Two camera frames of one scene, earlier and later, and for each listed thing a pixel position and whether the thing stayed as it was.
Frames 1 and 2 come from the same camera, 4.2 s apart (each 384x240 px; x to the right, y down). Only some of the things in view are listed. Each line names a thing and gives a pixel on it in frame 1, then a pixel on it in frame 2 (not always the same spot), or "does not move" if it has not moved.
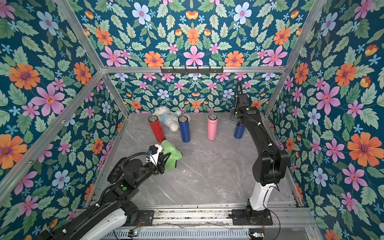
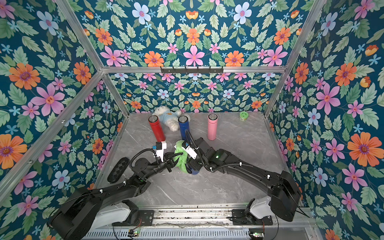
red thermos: (156, 128) does not move
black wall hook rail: (192, 69) does not move
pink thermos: (212, 119) does not move
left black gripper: (160, 164) -> (170, 164)
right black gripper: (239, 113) -> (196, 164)
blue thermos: (239, 130) -> (194, 172)
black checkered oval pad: (116, 172) does not move
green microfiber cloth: (170, 162) -> (182, 158)
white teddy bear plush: (170, 118) does not move
